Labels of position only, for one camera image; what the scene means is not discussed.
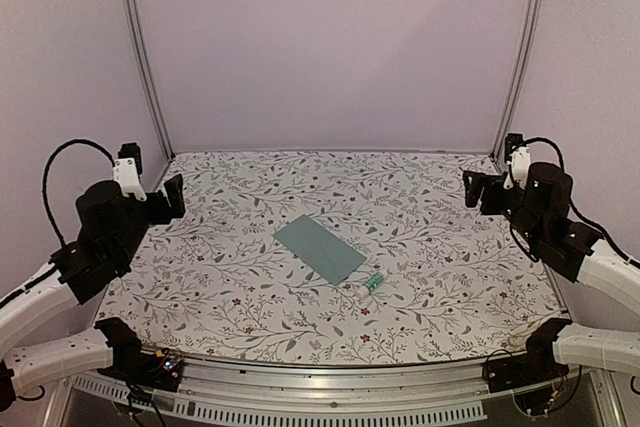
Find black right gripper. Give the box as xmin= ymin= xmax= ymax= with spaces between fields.
xmin=464 ymin=170 xmax=544 ymax=248

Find green white glue stick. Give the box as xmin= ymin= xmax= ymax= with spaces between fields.
xmin=356 ymin=273 xmax=384 ymax=298

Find teal envelope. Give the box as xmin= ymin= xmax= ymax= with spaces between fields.
xmin=274 ymin=215 xmax=366 ymax=286

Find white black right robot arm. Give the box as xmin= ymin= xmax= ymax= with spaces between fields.
xmin=462 ymin=162 xmax=639 ymax=383

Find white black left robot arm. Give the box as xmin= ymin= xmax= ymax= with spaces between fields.
xmin=1 ymin=175 xmax=185 ymax=409

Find floral patterned table mat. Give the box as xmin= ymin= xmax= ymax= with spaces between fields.
xmin=98 ymin=152 xmax=566 ymax=366

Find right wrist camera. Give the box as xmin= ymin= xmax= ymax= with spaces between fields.
xmin=503 ymin=133 xmax=531 ymax=190

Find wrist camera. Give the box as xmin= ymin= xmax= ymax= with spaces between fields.
xmin=503 ymin=133 xmax=531 ymax=190
xmin=112 ymin=142 xmax=147 ymax=202

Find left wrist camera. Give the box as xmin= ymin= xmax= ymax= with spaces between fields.
xmin=112 ymin=142 xmax=147 ymax=202

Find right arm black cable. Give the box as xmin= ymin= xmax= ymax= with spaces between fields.
xmin=522 ymin=136 xmax=569 ymax=173

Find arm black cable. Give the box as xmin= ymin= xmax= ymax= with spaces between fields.
xmin=41 ymin=139 xmax=117 ymax=248
xmin=522 ymin=136 xmax=569 ymax=173

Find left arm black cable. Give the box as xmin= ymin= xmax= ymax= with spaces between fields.
xmin=41 ymin=139 xmax=117 ymax=248

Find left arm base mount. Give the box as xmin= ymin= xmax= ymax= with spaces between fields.
xmin=94 ymin=318 xmax=184 ymax=392

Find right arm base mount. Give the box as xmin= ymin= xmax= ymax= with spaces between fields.
xmin=482 ymin=318 xmax=572 ymax=393

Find aluminium front rail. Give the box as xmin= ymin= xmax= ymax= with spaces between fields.
xmin=44 ymin=351 xmax=621 ymax=427

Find right aluminium frame post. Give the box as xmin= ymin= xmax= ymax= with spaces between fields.
xmin=490 ymin=0 xmax=543 ymax=164

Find aluminium frame post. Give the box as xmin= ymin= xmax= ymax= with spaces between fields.
xmin=490 ymin=0 xmax=543 ymax=164
xmin=122 ymin=0 xmax=175 ymax=160

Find left aluminium frame post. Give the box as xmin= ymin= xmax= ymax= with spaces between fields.
xmin=122 ymin=0 xmax=175 ymax=160

